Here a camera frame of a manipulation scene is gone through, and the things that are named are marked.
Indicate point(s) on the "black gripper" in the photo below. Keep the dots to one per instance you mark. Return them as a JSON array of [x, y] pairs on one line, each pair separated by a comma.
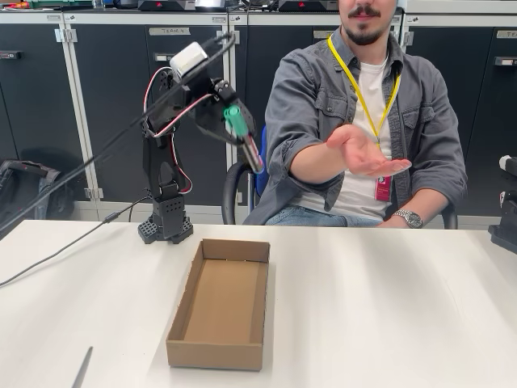
[[241, 116]]

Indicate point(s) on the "green marker pen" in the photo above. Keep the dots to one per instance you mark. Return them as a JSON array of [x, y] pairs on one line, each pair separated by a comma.
[[236, 119]]

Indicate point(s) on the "person's right forearm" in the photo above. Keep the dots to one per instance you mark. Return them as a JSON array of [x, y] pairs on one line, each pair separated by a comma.
[[315, 161]]

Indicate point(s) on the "black idle robot arm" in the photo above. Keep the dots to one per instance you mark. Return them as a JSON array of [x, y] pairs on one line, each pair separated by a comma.
[[507, 238]]

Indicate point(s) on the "person's left forearm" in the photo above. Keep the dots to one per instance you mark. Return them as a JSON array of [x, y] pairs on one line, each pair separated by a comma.
[[436, 208]]

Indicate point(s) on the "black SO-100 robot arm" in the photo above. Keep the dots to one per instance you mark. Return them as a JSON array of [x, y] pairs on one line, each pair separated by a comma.
[[161, 161]]

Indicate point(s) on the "person's right hand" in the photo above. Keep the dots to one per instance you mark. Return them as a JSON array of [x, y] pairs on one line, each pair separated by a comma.
[[363, 155]]

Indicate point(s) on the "person's left hand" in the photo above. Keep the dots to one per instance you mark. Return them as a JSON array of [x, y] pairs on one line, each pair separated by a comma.
[[389, 223]]

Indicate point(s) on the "dark grey metal cabinet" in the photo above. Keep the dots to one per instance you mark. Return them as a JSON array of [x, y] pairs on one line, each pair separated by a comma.
[[113, 81], [484, 101], [32, 101], [258, 60]]

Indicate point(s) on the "man in grey shirt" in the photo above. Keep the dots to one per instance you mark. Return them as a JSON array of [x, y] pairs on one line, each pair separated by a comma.
[[307, 93]]

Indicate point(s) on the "grey TEAM 4 tape label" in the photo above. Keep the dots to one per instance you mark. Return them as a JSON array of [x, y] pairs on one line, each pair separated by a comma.
[[169, 31]]

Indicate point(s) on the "white grey device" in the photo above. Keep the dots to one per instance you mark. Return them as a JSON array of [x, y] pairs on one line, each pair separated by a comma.
[[210, 3]]

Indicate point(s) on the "black device with red logo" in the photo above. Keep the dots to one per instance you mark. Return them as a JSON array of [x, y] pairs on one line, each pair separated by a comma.
[[301, 5], [161, 5]]

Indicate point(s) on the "dark rounded object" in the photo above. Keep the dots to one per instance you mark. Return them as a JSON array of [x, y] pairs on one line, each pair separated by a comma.
[[125, 3]]

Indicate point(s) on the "red ID badge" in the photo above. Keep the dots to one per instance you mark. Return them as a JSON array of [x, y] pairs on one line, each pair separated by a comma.
[[381, 190]]

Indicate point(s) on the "open brown cardboard box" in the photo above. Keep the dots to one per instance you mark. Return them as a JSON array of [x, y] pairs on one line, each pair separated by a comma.
[[226, 299]]

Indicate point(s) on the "clear glass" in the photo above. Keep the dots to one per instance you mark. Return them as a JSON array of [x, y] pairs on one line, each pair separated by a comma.
[[99, 3]]

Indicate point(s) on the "silver wristwatch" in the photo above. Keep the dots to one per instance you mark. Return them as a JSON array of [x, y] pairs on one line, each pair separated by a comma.
[[412, 219]]

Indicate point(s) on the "green box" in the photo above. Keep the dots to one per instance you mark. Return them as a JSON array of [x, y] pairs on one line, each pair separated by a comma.
[[60, 3]]

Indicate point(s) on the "black backpack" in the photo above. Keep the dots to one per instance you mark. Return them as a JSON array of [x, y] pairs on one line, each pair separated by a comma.
[[24, 190]]

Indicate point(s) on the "red orange tool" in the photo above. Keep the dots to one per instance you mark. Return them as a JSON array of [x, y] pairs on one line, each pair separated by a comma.
[[16, 5]]

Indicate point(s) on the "grey flat stick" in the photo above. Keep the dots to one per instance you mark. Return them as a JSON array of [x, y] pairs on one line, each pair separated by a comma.
[[82, 368]]

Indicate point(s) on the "silver white wrist camera box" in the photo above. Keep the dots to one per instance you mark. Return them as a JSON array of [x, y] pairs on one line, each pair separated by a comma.
[[187, 60]]

